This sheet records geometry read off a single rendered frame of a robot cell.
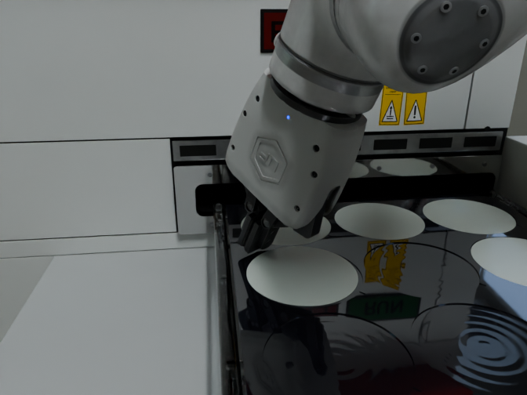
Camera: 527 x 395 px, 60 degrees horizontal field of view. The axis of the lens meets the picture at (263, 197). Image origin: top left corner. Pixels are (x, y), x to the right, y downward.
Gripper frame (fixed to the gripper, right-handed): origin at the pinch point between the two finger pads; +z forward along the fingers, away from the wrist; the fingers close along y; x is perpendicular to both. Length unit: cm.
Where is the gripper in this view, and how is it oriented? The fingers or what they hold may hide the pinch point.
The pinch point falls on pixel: (259, 230)
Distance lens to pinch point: 44.2
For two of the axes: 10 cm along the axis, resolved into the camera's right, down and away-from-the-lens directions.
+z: -3.0, 7.3, 6.1
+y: 6.4, 6.3, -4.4
